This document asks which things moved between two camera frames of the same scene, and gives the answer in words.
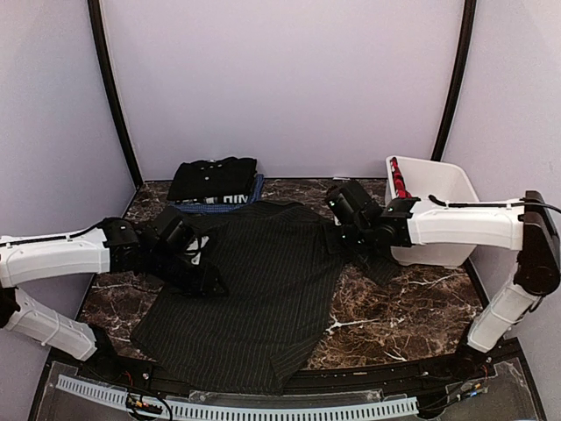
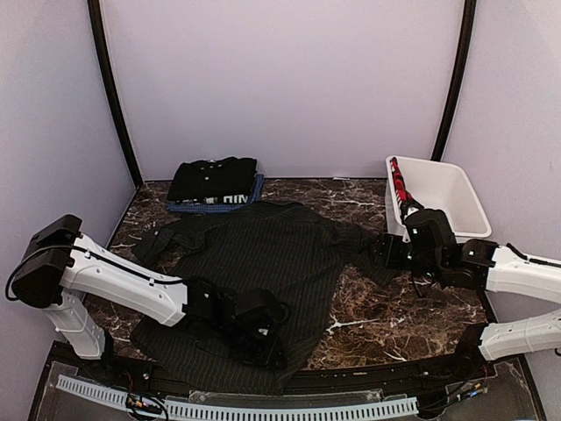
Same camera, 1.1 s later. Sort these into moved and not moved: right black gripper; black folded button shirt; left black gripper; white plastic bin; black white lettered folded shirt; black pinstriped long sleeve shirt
Moved: left black gripper; right black gripper
Not moved: white plastic bin; black folded button shirt; black white lettered folded shirt; black pinstriped long sleeve shirt
